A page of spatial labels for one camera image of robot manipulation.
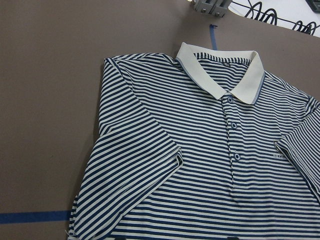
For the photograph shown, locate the black desk cable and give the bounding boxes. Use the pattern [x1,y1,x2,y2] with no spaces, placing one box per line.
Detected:
[229,0,320,36]

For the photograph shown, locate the blue white striped polo shirt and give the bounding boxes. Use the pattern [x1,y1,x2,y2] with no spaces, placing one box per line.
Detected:
[67,43,320,240]

